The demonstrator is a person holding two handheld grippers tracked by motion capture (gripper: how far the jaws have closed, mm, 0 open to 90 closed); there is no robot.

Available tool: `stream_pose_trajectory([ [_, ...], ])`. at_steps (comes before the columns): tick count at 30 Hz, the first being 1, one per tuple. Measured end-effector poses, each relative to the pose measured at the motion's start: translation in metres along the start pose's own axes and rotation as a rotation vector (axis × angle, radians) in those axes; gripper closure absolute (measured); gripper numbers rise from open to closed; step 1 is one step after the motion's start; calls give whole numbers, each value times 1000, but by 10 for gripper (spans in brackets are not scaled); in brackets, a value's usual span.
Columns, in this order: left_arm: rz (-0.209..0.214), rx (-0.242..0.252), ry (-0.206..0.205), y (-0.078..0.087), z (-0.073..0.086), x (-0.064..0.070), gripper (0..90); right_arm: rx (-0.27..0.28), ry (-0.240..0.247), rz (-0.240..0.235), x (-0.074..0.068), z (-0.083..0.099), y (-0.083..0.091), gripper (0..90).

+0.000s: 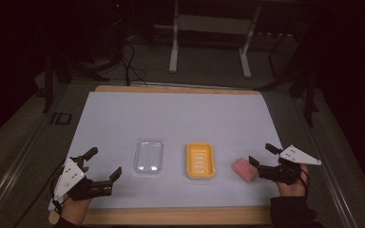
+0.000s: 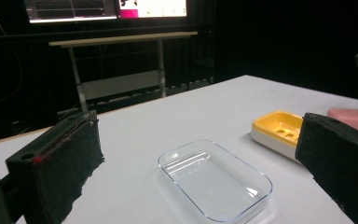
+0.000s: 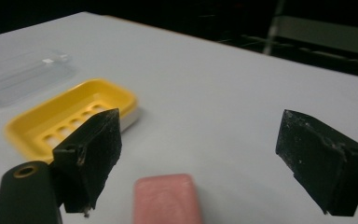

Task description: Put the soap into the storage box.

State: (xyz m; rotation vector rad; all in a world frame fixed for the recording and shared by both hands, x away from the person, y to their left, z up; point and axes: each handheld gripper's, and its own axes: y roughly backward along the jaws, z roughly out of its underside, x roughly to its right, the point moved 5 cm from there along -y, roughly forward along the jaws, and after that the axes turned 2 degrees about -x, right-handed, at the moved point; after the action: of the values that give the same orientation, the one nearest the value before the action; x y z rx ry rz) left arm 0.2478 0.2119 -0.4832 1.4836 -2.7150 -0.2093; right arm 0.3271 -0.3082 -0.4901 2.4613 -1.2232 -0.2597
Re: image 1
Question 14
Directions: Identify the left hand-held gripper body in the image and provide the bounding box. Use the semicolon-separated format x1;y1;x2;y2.
52;155;114;202

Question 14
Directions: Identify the white metal stand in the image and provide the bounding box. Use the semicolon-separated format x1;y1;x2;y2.
168;0;262;80

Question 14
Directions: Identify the clear plastic soap dish lid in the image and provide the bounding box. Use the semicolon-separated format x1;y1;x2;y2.
132;137;165;179

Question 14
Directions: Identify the pink soap bar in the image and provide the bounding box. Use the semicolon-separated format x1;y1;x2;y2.
231;157;259;183

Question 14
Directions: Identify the person's right hand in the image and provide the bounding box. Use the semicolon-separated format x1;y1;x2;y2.
277;163;310;199

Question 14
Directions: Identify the white table sheet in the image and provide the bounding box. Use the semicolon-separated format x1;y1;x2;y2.
48;91;283;213

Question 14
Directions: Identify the person's left hand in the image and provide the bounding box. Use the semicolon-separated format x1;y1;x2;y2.
60;165;93;227

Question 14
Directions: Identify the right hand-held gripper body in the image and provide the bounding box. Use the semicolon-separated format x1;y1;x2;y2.
258;143;323;186

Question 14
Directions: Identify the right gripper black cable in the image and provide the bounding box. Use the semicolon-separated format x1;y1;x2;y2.
298;172;312;200

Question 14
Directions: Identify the small black floor frame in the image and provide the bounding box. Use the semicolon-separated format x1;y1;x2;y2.
49;111;73;125

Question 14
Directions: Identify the wooden table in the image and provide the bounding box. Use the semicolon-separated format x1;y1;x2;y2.
48;85;276;227

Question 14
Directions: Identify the black stand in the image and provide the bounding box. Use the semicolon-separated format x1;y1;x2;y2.
256;29;320;128

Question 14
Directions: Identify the yellow soap dish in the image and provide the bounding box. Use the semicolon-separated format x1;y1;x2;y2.
185;142;217;181

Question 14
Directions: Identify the black floor cable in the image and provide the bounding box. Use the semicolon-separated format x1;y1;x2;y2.
119;40;149;87

